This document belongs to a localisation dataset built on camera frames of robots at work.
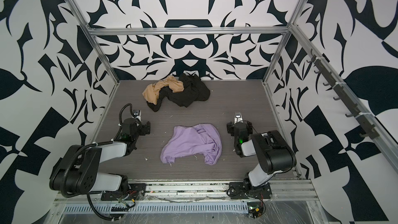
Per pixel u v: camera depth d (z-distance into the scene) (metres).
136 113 0.80
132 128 0.72
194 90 1.07
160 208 0.65
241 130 0.73
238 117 0.81
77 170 0.44
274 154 0.46
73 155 0.48
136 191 0.73
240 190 0.74
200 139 0.83
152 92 1.05
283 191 0.76
